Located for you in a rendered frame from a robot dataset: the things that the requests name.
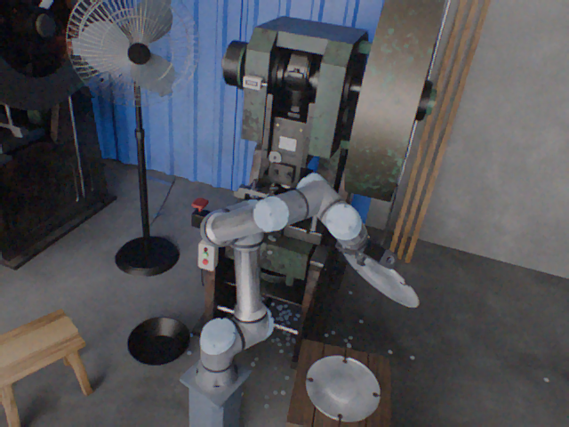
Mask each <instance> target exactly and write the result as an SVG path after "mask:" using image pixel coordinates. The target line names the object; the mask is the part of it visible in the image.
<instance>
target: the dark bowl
mask: <svg viewBox="0 0 569 427"><path fill-rule="evenodd" d="M189 341H190V334H189V331H188V329H187V327H186V326H185V325H184V324H183V323H181V322H180V321H179V320H177V319H174V318H166V317H161V318H151V319H148V320H146V321H144V322H142V323H140V324H139V325H137V326H136V327H135V328H134V329H133V330H132V331H131V332H130V334H129V336H128V338H127V350H128V351H129V353H130V355H131V356H133V357H134V358H135V359H137V360H138V361H139V362H142V363H145V364H146V365H149V366H161V365H165V364H168V363H171V361H173V360H175V359H177V358H178V357H179V356H181V355H182V354H183V353H184V352H185V350H186V349H187V347H188V345H189Z"/></svg>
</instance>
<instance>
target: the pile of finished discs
mask: <svg viewBox="0 0 569 427"><path fill-rule="evenodd" d="M342 360H344V357H342V356H328V357H324V358H323V359H321V360H319V361H317V363H316V364H314V365H313V366H312V368H310V370H309V373H308V374H307V377H306V378H308V379H309V378H310V377H311V378H313V379H314V382H310V381H309V380H306V390H307V393H308V395H309V396H310V398H311V400H312V401H313V403H314V404H315V405H316V406H317V408H318V409H320V410H321V411H322V412H323V413H325V414H326V415H329V416H330V417H332V418H334V419H337V420H339V417H338V416H337V414H342V415H343V418H341V420H342V421H346V422H354V421H359V420H362V419H364V418H366V417H367V416H369V415H371V414H372V413H373V412H374V411H375V410H376V409H377V407H378V405H379V403H380V400H381V397H380V396H378V397H374V396H373V393H374V392H376V393H378V395H381V390H380V386H379V384H378V382H377V380H376V378H375V376H374V375H373V373H372V372H371V371H370V370H369V369H368V368H367V367H364V366H363V365H361V364H360V363H358V362H356V361H355V360H353V359H351V358H346V360H347V361H348V363H347V364H344V363H342Z"/></svg>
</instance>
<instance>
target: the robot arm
mask: <svg viewBox="0 0 569 427"><path fill-rule="evenodd" d="M315 215H316V216H317V217H318V218H319V219H320V221H321V222H322V223H323V224H324V225H325V226H326V227H327V228H328V230H330V232H331V233H332V234H333V235H334V236H335V237H336V238H337V239H338V241H337V243H336V245H335V246H336V248H337V249H338V250H339V252H341V253H343V254H347V255H349V256H351V255H352V256H353V257H355V258H356V259H357V262H356V264H357V265H358V266H361V267H364V266H366V265H367V264H368V263H369V262H371V261H373V262H375V263H377V264H379V265H380V266H381V267H383V268H385V269H387V270H392V269H393V268H394V266H395V264H396V262H397V259H398V256H397V255H396V254H394V253H392V251H391V250H389V249H388V248H386V247H385V246H382V245H381V244H379V243H377V237H376V236H375V235H374V234H369V235H368V232H367V229H366V227H365V225H364V224H363V222H361V219H360V216H359V214H358V213H357V211H356V210H355V209H353V208H352V207H351V206H349V205H348V204H347V203H346V202H345V201H344V200H343V198H342V197H341V196H340V195H339V194H338V193H337V192H336V191H335V190H334V188H333V187H332V186H331V185H330V183H329V182H328V181H326V180H325V179H324V178H323V177H322V176H321V175H320V174H318V173H312V174H309V175H308V176H306V177H304V178H302V179H301V180H300V182H299V183H298V185H297V187H296V189H293V190H290V191H287V192H285V193H281V194H278V195H275V196H271V197H265V198H264V199H262V201H260V202H259V201H257V200H249V201H244V202H242V203H240V204H236V205H232V206H229V207H226V208H222V209H220V210H217V211H214V212H212V213H210V214H208V215H207V216H206V217H205V218H204V220H203V222H202V224H201V235H202V237H203V239H204V241H205V242H206V243H208V244H209V245H211V246H228V245H231V246H232V247H234V257H235V272H236V300H237V305H236V307H235V308H234V310H233V313H234V317H233V318H231V319H225V318H224V319H221V318H216V319H214V320H212V321H210V322H209V323H208V324H207V325H206V326H205V327H204V329H203V332H202V336H201V341H200V343H201V359H200V361H199V363H198V365H197V367H196V382H197V384H198V385H199V386H200V387H201V388H202V389H203V390H204V391H208V392H211V393H220V392H224V391H227V390H228V389H230V388H231V387H232V386H233V385H234V384H235V382H236V379H237V367H236V363H235V361H234V355H235V354H236V353H238V352H239V351H241V350H244V349H246V348H247V347H249V346H251V345H254V344H255V343H257V342H260V341H263V340H264V339H265V338H266V337H268V336H270V335H271V333H272V331H273V328H274V320H273V318H272V317H271V312H270V311H269V309H268V308H267V307H266V306H265V305H264V304H263V303H262V295H261V268H260V246H261V245H262V244H263V243H264V240H265V238H264V233H265V232H269V231H273V230H280V229H282V228H283V227H285V226H288V225H290V224H293V223H295V222H299V221H302V220H304V219H308V218H310V217H312V216H315ZM338 245H339V246H338Z"/></svg>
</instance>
